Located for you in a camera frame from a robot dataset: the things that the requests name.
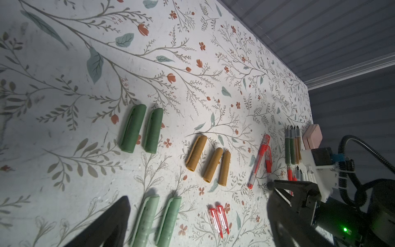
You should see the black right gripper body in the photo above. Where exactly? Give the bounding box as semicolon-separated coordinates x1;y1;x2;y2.
299;182;395;247

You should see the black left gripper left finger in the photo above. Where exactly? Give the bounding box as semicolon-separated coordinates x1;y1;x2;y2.
66;196;131;247

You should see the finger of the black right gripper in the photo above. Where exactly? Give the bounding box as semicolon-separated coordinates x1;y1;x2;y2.
267;180;319;198

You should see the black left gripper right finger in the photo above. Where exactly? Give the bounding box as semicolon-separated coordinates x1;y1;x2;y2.
266;191;333;247

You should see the light green cap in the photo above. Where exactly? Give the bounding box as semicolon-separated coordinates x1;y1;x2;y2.
129;195;159;247
155;196;182;247

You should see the dark green pen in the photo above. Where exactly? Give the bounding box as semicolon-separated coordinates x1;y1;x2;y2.
290;126;296;165
285;126;291;166

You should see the brown pen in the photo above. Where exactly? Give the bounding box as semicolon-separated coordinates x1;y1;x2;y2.
293;126;300;165
296;126;302;152

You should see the pink glasses case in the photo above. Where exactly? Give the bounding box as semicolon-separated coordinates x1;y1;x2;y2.
302;124;323;150

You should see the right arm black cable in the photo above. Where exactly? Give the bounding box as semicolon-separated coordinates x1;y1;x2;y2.
337;134;395;209

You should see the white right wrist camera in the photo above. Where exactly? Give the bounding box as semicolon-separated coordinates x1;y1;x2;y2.
300;148;355;203

